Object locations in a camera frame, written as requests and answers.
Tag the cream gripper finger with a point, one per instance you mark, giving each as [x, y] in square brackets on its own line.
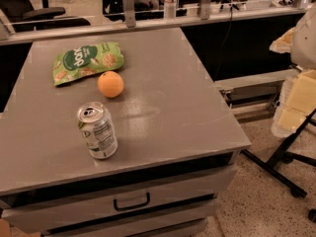
[283, 43]
[297, 101]

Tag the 7up soda can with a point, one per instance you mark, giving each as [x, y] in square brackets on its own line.
[96, 125]

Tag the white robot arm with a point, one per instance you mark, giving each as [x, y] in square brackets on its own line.
[303, 46]

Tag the black wheeled stand base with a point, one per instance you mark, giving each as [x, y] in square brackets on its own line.
[278, 150]

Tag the clear plastic water bottle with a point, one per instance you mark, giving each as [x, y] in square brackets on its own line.
[170, 8]

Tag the grey drawer cabinet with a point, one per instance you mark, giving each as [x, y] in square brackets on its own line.
[177, 140]

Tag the orange fruit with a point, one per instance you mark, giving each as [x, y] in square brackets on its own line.
[110, 84]

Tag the green snack chip bag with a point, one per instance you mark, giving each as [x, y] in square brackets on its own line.
[86, 60]

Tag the black office chair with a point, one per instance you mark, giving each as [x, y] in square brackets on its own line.
[24, 17]

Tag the grey metal rail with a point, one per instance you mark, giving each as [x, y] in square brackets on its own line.
[246, 87]

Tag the black drawer handle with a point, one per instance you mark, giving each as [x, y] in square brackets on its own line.
[131, 202]

